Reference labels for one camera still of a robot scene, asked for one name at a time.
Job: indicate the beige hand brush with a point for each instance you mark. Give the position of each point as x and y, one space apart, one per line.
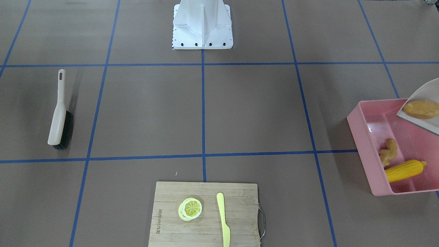
62 120

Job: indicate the brown toy ginger root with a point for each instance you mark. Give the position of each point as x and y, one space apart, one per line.
389 153

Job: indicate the yellow toy corn cob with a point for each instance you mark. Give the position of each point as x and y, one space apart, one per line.
405 170

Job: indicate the brown toy potato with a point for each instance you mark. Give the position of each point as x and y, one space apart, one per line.
422 109

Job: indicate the beige plastic dustpan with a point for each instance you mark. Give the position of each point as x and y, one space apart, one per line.
429 91

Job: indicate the pink plastic bin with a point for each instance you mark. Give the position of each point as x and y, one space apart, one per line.
371 123

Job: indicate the yellow plastic knife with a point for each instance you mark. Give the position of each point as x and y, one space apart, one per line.
226 233

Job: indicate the yellow lemon slices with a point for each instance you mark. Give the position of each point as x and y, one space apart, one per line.
190 209

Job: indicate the bamboo cutting board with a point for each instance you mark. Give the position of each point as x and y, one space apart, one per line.
241 206

